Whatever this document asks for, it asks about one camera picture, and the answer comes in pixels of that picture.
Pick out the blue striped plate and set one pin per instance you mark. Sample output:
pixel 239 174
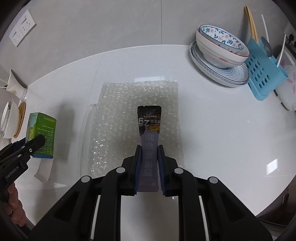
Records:
pixel 230 77

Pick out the wooden chopsticks in holder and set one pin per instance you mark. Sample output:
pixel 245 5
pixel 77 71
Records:
pixel 252 24

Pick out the person left hand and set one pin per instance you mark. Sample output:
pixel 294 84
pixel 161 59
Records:
pixel 14 207

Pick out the stacked white bowls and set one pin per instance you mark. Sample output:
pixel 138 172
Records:
pixel 10 120

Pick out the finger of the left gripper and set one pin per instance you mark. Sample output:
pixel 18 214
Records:
pixel 22 147

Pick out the right wall socket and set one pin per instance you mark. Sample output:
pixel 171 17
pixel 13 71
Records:
pixel 26 23

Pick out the round wooden trivet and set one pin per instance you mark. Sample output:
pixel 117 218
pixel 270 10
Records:
pixel 22 111

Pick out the wall socket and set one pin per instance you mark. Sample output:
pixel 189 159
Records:
pixel 16 36
pixel 26 23

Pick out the bubble wrap sheet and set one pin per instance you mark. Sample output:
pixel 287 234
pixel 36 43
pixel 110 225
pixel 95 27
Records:
pixel 115 131

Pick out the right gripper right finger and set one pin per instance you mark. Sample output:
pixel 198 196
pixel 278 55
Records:
pixel 208 210

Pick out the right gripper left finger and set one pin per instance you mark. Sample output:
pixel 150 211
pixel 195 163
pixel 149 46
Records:
pixel 91 208

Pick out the blue patterned bowl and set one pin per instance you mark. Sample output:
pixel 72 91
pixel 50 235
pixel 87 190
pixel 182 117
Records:
pixel 221 48

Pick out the left wall socket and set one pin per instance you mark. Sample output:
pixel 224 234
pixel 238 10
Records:
pixel 16 36

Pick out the green white small carton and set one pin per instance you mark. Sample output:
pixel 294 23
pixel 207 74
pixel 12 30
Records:
pixel 41 128

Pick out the white rice cooker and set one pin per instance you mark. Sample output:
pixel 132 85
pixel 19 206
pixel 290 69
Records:
pixel 286 91

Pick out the purple snack stick wrapper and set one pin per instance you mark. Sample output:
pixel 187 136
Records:
pixel 149 121

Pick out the blue utensil holder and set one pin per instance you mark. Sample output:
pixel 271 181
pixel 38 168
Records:
pixel 265 73

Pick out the white utensil cup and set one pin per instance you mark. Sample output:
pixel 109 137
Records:
pixel 10 83

